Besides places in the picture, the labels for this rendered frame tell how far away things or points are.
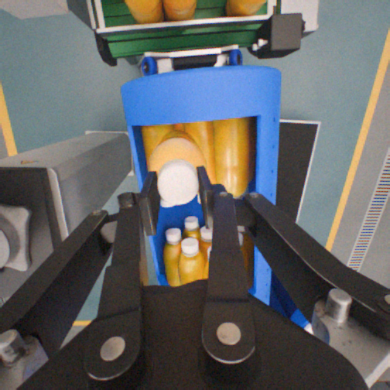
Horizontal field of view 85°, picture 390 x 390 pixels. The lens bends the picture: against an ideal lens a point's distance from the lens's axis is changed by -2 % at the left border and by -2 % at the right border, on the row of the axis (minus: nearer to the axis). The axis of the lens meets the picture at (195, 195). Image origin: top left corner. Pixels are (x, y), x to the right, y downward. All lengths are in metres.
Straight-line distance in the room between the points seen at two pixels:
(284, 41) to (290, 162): 1.10
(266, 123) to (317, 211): 1.74
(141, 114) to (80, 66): 1.33
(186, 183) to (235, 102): 0.15
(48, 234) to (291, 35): 0.74
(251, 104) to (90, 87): 1.39
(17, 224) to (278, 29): 0.74
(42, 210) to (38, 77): 1.23
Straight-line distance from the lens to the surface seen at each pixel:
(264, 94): 0.35
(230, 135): 0.41
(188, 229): 0.60
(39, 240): 0.69
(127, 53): 0.68
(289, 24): 0.61
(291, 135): 1.57
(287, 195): 1.68
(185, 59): 0.50
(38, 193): 0.64
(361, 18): 1.99
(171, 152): 0.23
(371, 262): 2.73
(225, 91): 0.31
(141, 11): 0.54
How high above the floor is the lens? 1.54
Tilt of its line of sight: 68 degrees down
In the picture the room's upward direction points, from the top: 170 degrees clockwise
